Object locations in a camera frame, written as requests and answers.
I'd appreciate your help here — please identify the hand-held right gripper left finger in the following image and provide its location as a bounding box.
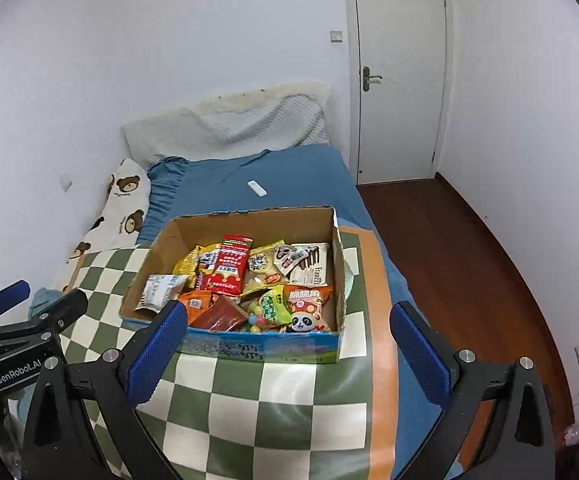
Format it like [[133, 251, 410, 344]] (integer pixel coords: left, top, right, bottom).
[[22, 300, 190, 480]]

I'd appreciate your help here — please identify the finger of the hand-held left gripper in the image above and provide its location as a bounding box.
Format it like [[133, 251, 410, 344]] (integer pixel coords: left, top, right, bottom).
[[0, 280, 31, 331], [30, 288, 89, 334]]

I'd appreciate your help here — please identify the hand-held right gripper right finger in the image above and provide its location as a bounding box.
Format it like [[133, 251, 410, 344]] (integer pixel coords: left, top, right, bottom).
[[389, 301, 555, 480]]

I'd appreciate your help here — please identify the small orange snack packet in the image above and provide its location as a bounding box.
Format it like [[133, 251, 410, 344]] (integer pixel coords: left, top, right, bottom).
[[178, 291, 215, 328]]

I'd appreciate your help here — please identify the blue printed cardboard box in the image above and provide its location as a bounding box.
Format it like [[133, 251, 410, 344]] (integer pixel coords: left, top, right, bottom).
[[120, 205, 346, 365]]

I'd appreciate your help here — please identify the beige chocolate cookie packet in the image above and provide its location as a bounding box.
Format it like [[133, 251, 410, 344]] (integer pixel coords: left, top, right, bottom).
[[289, 242, 331, 286]]

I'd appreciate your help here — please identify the teal cloth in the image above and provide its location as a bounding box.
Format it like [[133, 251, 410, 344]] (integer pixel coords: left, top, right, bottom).
[[30, 286, 73, 318]]

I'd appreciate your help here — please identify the silver snack packet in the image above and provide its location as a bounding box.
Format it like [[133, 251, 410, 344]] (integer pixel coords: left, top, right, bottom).
[[137, 274, 190, 313]]

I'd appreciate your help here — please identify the dark red snack packet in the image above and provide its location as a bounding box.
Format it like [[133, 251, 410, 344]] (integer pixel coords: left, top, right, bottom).
[[190, 294, 249, 332]]

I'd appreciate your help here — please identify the colourful candy bag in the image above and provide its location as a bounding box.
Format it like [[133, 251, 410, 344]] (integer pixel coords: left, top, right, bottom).
[[240, 300, 275, 335]]

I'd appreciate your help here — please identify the red green-topped snack packet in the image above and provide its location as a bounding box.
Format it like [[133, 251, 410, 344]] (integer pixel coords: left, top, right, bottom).
[[202, 235, 254, 296]]

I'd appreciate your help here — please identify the bear print pillow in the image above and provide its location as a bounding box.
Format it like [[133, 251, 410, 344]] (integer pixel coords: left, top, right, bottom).
[[52, 157, 153, 293]]

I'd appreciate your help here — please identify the panda print snack packet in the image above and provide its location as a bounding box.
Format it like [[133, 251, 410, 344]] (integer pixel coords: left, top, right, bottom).
[[286, 310, 331, 335]]

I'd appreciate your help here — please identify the orange corn chip packet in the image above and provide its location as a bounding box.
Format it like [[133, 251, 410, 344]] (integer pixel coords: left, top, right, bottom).
[[284, 285, 334, 323]]

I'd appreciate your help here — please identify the green snack packet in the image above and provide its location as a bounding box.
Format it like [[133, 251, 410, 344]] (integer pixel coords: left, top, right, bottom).
[[260, 287, 293, 326]]

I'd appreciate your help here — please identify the green white checkered mat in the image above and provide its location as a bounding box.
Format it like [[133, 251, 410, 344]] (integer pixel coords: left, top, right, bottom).
[[57, 225, 400, 480]]

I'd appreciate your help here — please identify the black white snack packet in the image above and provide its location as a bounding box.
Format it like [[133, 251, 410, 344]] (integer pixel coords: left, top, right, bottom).
[[272, 244, 295, 276]]

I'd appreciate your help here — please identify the white textured pillow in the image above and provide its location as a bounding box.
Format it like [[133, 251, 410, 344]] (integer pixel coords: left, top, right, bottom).
[[121, 95, 330, 168]]

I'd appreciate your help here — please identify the cream fuzzy pillow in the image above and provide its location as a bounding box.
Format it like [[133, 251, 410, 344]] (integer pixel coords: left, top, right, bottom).
[[190, 81, 334, 126]]

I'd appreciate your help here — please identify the white door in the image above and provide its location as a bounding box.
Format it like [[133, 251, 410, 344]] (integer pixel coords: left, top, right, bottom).
[[342, 0, 454, 186]]

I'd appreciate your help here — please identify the metal door handle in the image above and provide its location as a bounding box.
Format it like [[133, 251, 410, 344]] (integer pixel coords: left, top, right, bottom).
[[361, 66, 383, 92]]

